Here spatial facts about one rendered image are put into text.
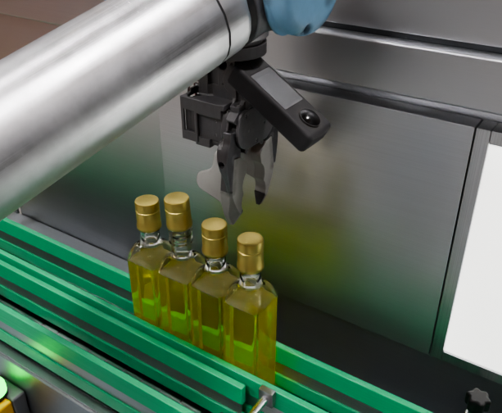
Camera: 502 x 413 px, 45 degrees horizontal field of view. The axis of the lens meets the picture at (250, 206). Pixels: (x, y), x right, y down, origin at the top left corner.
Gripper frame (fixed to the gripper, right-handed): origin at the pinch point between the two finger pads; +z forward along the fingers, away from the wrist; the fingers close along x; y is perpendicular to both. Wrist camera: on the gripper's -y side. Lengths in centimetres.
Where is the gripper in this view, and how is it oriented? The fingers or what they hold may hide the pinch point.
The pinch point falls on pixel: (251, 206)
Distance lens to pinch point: 73.4
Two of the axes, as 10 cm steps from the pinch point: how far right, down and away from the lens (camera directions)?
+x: -5.7, 4.2, -7.1
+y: -8.2, -2.9, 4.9
